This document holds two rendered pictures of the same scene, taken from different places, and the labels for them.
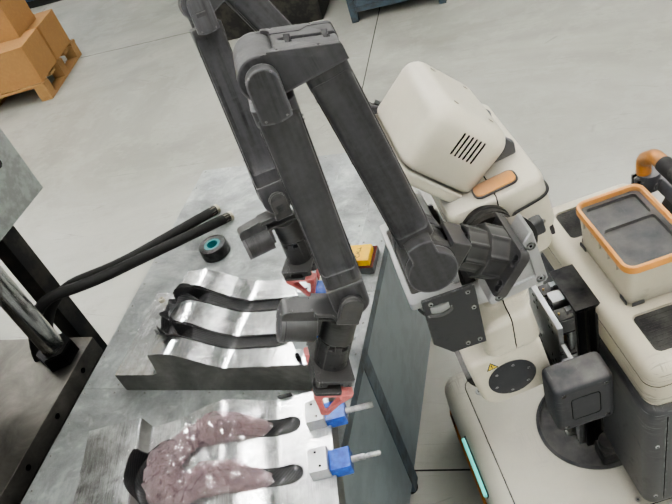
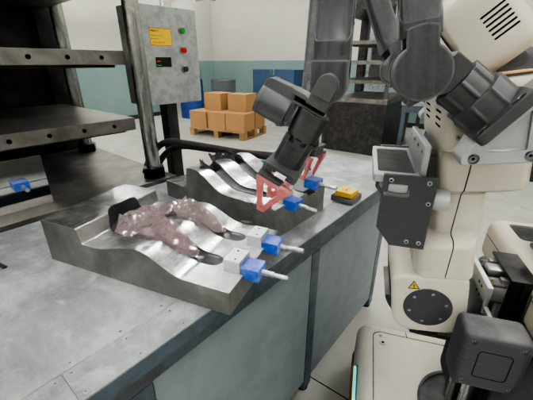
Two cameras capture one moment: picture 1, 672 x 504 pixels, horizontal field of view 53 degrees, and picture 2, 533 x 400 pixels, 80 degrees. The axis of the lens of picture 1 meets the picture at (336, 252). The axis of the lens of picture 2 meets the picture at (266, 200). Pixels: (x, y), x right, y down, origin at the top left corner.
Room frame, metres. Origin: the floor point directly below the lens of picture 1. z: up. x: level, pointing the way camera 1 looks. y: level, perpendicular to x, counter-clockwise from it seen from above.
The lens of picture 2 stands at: (0.21, -0.03, 1.25)
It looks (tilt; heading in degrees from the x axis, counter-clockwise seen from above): 23 degrees down; 14
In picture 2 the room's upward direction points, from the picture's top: straight up
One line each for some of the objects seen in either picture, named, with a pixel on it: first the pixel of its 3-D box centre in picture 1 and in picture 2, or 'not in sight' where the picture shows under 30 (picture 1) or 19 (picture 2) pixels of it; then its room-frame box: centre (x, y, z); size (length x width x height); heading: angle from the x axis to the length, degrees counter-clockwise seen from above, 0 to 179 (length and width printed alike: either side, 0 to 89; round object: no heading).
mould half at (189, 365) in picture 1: (225, 326); (240, 183); (1.17, 0.30, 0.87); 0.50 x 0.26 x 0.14; 64
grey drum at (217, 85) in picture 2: not in sight; (224, 98); (7.77, 2.90, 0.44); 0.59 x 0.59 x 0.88
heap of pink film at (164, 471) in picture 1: (202, 456); (166, 218); (0.82, 0.38, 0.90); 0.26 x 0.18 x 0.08; 81
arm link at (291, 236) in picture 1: (285, 228); not in sight; (1.12, 0.08, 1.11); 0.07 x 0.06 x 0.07; 98
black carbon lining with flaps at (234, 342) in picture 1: (221, 316); (241, 171); (1.16, 0.29, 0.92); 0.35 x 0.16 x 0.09; 64
